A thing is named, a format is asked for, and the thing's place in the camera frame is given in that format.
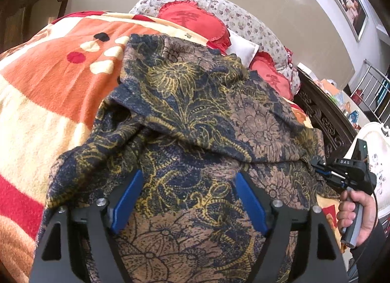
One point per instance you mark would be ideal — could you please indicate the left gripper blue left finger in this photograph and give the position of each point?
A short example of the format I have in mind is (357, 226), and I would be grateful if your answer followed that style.
(59, 256)

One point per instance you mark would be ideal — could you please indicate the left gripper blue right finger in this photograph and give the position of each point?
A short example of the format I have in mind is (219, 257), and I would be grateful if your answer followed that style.
(316, 256)

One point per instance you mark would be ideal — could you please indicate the navy gold floral garment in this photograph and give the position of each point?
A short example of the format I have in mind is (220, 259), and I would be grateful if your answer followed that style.
(190, 119)

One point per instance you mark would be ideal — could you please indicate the person's right hand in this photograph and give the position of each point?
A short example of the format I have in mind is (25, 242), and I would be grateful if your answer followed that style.
(346, 214)

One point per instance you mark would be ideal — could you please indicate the dark carved wooden headboard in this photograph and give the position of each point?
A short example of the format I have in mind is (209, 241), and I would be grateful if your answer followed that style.
(338, 133)

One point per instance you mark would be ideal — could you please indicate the metal railing rack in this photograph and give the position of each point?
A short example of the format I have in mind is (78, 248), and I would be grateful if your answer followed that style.
(371, 93)

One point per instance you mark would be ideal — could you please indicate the red heart cushion right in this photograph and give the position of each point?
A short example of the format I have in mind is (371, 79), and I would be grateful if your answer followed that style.
(263, 64)

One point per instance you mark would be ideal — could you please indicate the red heart cushion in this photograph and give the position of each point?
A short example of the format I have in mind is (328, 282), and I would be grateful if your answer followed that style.
(188, 14)
(263, 64)

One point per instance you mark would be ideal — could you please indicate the small white pillow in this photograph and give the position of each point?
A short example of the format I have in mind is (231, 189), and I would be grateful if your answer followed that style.
(244, 49)

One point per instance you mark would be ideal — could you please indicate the orange red cream blanket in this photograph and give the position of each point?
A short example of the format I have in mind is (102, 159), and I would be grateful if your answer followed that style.
(51, 89)

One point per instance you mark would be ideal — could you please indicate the red heart cushion left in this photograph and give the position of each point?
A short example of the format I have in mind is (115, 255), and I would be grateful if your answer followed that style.
(188, 14)

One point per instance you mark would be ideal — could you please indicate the floral print quilt roll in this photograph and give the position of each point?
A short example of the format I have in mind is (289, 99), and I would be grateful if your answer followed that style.
(242, 23)

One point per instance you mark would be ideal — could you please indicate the dark wooden side table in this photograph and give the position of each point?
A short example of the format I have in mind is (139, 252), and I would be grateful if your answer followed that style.
(21, 19)

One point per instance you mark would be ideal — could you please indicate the framed wall photo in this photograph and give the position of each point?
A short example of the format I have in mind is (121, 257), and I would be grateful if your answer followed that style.
(355, 14)

